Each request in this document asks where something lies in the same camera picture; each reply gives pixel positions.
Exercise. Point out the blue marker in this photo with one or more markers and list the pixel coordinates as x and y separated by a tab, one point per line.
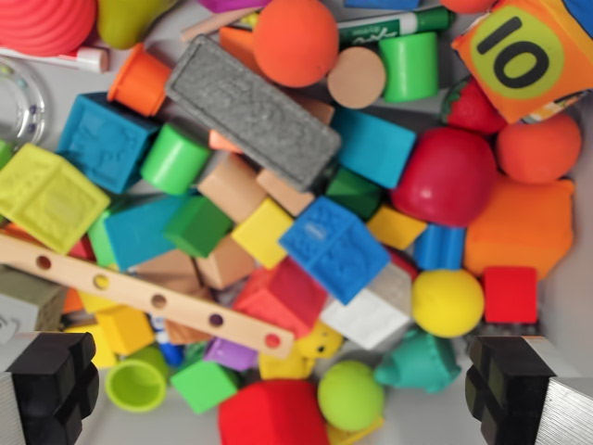
169	347

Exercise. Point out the white embossed rubber cube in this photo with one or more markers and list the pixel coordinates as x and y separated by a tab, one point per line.
366	317

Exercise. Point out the purple plastic piece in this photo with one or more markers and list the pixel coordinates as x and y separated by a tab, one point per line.
227	4

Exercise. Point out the gray felt eraser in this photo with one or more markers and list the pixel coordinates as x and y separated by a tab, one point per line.
255	113

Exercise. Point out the olive green plastic pear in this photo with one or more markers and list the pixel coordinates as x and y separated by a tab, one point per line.
122	23

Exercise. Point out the blue embossed rubber cube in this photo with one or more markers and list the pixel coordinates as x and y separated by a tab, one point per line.
333	248
104	139

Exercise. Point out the lime green ball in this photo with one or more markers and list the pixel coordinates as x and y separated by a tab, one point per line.
349	396

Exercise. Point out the gray plastic bin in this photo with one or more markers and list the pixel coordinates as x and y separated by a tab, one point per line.
565	301

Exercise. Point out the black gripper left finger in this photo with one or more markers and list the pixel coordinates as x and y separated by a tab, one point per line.
51	385

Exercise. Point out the blue soft block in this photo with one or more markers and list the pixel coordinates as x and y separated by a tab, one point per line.
380	3

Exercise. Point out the red soft block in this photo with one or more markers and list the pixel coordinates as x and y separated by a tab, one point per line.
273	415

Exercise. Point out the fabric cube with number ten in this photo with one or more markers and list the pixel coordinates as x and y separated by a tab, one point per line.
523	55

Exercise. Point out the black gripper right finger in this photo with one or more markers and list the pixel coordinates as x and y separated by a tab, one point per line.
514	394

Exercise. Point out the orange plastic cup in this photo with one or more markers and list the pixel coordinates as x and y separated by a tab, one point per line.
141	83

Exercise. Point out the red and white marker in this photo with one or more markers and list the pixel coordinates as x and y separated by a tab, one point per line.
90	59

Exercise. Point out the orange foam ball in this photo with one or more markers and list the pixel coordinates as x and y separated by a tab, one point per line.
539	148
296	41
468	4

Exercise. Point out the lime plastic cup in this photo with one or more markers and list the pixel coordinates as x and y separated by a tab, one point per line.
136	385

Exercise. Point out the blue wooden cylinder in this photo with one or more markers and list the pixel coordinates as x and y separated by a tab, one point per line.
439	248

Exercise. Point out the green dry erase marker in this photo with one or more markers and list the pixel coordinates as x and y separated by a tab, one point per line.
394	25

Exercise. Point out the yellow rubber toy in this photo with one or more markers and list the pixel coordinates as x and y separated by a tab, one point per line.
319	345

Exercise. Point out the gray-olive embossed cube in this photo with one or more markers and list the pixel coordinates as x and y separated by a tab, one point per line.
32	296

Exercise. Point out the dark green wooden block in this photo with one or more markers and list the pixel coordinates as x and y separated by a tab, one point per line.
354	194

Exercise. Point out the wooden strip with holes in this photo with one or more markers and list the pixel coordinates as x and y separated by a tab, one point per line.
125	287

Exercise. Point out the tan wooden block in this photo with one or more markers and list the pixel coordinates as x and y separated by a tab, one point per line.
224	264
285	194
229	187

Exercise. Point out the yellow wooden cube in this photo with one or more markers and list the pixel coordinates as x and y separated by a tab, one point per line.
125	329
261	232

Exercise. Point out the orange wooden block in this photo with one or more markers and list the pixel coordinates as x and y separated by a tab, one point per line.
236	44

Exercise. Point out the thin wooden stick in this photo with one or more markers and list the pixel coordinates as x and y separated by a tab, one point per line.
208	25

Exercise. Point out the red embossed rubber cube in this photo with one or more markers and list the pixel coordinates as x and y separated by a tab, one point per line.
280	296

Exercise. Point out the green wooden cube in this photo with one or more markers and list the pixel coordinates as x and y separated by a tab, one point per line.
204	385
197	227

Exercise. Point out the red ribbed dome toy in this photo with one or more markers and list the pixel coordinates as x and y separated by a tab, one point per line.
41	21

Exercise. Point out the yellow-green embossed rubber cube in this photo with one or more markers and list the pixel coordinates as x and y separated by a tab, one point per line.
48	197

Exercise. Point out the red wooden cube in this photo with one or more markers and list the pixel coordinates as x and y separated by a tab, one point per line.
509	294

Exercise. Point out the round wooden cylinder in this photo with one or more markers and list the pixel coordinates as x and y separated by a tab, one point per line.
357	78

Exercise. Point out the red plastic apple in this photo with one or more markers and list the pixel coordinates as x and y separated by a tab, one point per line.
445	178

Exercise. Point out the yellow ball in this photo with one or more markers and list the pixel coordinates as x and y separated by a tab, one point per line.
447	303

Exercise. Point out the yellow wooden block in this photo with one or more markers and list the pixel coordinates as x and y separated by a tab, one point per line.
396	227

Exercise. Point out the clear plastic ball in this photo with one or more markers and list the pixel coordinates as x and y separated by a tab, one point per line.
18	106

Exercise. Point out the red plastic strawberry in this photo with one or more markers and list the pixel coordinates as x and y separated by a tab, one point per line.
475	111

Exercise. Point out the purple wooden block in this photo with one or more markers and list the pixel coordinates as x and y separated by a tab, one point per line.
229	354

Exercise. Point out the orange soft block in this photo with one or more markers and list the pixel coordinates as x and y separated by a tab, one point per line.
519	227

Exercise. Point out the teal rubber toy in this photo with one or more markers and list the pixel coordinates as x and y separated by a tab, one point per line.
419	364

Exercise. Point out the green plastic cylinder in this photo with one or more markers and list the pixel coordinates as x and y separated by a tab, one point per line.
410	67
173	160

